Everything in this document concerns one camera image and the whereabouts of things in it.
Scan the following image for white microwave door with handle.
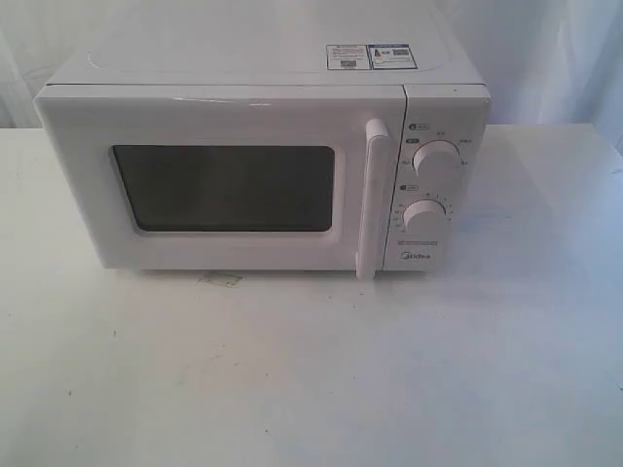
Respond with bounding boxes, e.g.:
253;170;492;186
35;85;406;278

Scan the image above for white microwave oven body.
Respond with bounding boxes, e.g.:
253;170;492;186
37;31;491;278

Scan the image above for lower white control knob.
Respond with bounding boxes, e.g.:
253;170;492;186
403;199;447;235

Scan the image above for white control knob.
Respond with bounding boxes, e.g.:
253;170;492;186
403;199;447;235
412;140;461;186

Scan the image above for upper white control knob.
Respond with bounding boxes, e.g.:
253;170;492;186
412;140;461;186

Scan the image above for red white warning sticker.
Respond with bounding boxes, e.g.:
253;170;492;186
326;44;371;70

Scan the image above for blue white info sticker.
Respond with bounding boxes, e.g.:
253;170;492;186
368;44;418;70

